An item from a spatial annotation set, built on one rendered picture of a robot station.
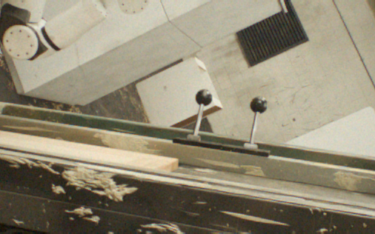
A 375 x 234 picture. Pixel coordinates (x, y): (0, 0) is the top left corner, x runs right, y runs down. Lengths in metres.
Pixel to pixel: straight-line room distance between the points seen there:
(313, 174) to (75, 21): 0.60
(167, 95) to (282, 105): 3.36
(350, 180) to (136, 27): 2.47
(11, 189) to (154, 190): 0.15
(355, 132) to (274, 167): 3.51
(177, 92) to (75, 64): 2.66
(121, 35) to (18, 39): 2.22
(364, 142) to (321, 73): 4.59
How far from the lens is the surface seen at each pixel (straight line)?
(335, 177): 1.15
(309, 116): 9.07
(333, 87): 9.10
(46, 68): 3.65
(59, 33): 1.28
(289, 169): 1.15
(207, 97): 1.22
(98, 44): 3.52
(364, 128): 4.64
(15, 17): 1.28
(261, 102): 1.21
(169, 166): 1.03
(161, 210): 0.53
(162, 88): 6.14
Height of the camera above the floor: 1.64
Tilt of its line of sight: 12 degrees down
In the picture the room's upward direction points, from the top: 65 degrees clockwise
